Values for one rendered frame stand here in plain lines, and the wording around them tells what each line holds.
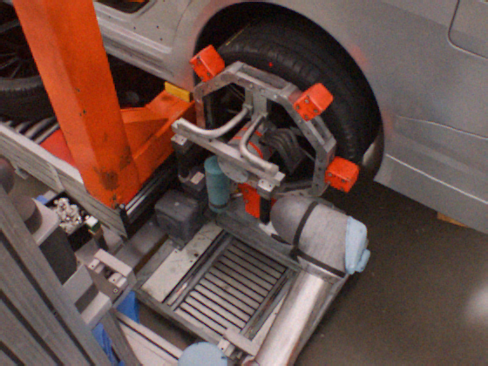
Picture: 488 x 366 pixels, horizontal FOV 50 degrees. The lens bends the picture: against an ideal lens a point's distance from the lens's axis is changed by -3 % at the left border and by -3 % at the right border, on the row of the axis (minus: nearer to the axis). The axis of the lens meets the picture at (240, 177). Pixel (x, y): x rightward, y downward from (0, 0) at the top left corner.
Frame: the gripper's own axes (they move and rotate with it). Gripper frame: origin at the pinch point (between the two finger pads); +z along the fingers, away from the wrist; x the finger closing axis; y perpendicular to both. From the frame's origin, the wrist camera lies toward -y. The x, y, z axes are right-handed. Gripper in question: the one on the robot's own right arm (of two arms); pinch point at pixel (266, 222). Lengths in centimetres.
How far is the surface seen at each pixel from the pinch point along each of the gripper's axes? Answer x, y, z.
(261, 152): -11.7, 17.8, 10.2
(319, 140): -13.1, 29.4, -7.9
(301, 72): -18, 47, 4
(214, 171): -11.1, 2.4, 26.9
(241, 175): -4.7, 10.9, 13.2
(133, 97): -57, -15, 101
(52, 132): -36, -40, 138
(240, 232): -40, -51, 26
